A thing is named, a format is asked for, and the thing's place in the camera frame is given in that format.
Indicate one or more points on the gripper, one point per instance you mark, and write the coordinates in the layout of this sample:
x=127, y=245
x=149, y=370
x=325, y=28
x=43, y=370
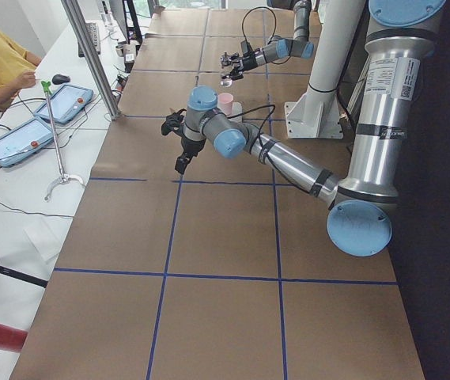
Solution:
x=248, y=61
x=190, y=146

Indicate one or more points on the glass sauce bottle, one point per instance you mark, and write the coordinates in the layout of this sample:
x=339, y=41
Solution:
x=226, y=79

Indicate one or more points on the pink cup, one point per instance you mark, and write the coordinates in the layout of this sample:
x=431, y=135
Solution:
x=225, y=103

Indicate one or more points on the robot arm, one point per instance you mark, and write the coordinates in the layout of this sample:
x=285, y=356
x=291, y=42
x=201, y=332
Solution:
x=277, y=48
x=356, y=184

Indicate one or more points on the grey kitchen scale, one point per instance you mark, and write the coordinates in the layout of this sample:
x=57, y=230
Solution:
x=236, y=113

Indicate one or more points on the small metal cup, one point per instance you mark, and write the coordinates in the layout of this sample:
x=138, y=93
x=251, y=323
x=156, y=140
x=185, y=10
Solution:
x=119, y=50

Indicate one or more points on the far teach pendant tablet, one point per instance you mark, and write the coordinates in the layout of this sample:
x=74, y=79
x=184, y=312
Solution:
x=68, y=100

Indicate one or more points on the teach pendant tablet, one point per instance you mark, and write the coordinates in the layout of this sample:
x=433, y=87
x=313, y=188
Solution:
x=24, y=140
x=68, y=100

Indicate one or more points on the black computer mouse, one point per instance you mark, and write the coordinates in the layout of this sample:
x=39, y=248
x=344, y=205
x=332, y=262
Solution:
x=59, y=79

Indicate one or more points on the black keyboard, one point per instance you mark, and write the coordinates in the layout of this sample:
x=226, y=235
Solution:
x=93, y=32

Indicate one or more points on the near teach pendant tablet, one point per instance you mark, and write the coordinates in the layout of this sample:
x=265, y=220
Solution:
x=24, y=140

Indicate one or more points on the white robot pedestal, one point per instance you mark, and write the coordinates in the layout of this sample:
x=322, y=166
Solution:
x=315, y=115

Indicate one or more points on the green handled reach grabber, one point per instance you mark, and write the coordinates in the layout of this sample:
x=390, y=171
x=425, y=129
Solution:
x=64, y=177

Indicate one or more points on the aluminium frame post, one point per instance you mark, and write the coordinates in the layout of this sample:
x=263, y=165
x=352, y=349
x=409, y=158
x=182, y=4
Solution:
x=77, y=22

